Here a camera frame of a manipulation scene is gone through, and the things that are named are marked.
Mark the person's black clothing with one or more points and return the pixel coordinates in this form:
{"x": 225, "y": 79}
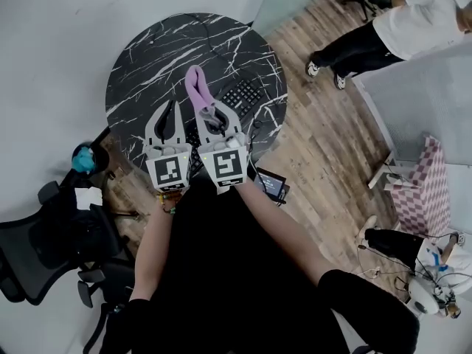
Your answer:
{"x": 228, "y": 290}

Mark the black keyboard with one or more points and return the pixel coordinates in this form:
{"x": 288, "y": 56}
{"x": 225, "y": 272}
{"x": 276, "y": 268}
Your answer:
{"x": 243, "y": 96}

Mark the person's right forearm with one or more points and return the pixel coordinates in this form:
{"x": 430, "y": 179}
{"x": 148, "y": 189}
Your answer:
{"x": 280, "y": 231}

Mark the black chair base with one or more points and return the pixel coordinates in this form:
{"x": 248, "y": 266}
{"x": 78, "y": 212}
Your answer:
{"x": 107, "y": 308}

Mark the frosted glass panel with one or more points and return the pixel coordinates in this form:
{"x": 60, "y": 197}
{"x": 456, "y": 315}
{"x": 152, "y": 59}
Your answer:
{"x": 287, "y": 2}

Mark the white partition panel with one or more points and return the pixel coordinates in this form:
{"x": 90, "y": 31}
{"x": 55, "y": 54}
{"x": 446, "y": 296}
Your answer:
{"x": 424, "y": 105}

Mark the small black screen device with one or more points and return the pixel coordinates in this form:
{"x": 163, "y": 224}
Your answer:
{"x": 272, "y": 186}

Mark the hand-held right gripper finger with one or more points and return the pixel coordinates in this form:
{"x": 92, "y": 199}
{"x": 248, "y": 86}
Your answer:
{"x": 202, "y": 131}
{"x": 233, "y": 118}

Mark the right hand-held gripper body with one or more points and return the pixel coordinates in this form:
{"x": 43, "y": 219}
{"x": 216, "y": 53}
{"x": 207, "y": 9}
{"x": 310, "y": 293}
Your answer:
{"x": 226, "y": 166}

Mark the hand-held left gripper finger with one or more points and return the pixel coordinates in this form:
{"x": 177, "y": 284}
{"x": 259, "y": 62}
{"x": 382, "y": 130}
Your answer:
{"x": 179, "y": 127}
{"x": 155, "y": 124}

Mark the person's left forearm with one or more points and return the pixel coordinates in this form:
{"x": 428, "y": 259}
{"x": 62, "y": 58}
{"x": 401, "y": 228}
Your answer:
{"x": 151, "y": 249}

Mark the teal plush object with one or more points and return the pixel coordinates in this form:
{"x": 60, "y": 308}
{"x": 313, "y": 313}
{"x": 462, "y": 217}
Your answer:
{"x": 83, "y": 160}

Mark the purple and grey cloth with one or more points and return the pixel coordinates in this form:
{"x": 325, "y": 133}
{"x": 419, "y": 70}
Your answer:
{"x": 198, "y": 87}

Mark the white round device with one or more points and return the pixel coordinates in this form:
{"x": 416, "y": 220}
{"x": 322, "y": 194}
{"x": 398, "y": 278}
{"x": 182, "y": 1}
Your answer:
{"x": 424, "y": 295}

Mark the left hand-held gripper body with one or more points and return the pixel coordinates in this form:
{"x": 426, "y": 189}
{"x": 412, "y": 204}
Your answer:
{"x": 167, "y": 170}

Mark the black mesh office chair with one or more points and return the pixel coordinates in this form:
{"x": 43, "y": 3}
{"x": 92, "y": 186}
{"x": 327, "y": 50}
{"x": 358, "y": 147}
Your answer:
{"x": 44, "y": 242}

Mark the pink checkered box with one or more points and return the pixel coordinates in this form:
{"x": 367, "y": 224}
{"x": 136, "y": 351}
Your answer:
{"x": 424, "y": 194}

